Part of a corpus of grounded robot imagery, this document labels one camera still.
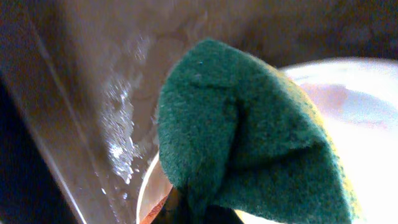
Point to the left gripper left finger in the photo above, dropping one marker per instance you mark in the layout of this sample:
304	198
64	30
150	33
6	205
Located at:
175	210

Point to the large brown serving tray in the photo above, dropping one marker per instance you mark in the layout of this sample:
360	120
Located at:
85	75

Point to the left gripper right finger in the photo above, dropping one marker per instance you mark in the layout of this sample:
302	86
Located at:
220	215

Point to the green and yellow sponge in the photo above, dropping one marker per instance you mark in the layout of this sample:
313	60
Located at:
237	133

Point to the pale green plate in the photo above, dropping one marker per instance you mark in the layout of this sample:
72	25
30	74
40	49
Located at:
357	100

